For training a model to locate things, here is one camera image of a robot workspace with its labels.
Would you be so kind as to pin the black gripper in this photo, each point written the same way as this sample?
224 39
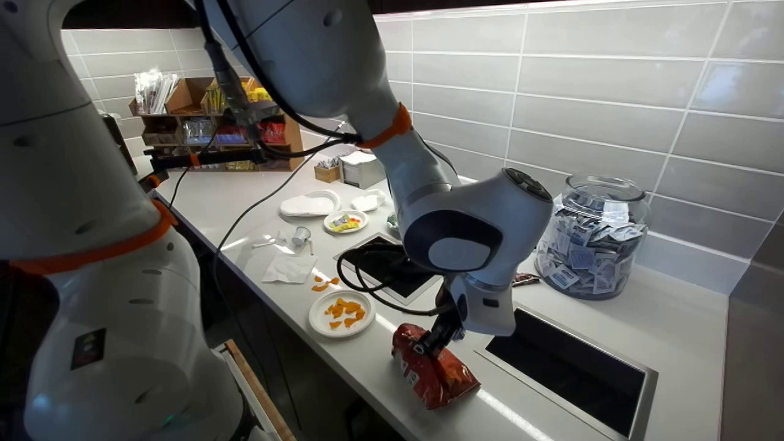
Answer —
454 305

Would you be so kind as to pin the loose orange chips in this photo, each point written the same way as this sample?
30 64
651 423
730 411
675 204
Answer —
318 286

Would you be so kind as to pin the wooden edged cart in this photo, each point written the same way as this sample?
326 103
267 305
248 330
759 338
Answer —
252 394

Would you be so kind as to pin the white crumpled bag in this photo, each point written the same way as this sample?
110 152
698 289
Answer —
153 88

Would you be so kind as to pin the clear plastic bag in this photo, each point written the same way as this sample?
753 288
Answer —
277 260

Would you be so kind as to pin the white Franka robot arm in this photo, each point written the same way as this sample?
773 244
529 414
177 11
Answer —
82 162

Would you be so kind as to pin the small plate with yellow food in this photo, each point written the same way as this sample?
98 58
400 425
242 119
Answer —
343 223

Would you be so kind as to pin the small brown box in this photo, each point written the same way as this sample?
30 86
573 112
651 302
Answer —
326 172

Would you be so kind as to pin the white box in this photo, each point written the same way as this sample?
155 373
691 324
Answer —
361 171

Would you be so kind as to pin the glass jar of packets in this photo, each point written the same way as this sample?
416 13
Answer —
591 247

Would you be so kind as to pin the small dark brown packet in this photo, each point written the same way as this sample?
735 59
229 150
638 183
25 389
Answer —
529 280

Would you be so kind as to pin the black labelled box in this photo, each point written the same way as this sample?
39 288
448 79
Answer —
122 149

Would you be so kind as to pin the white plate holding doritos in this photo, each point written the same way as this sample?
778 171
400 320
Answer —
318 320

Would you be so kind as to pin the small white paper item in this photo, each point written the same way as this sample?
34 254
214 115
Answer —
366 202

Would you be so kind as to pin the empty white plate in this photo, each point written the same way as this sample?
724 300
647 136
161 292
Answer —
307 206

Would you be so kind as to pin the red doritos packet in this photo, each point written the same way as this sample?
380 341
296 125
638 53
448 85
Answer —
442 380

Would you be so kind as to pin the wooden shelf organiser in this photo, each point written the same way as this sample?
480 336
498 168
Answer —
290 149

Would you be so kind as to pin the orange doritos chips pile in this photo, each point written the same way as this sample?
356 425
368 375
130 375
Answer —
345 311

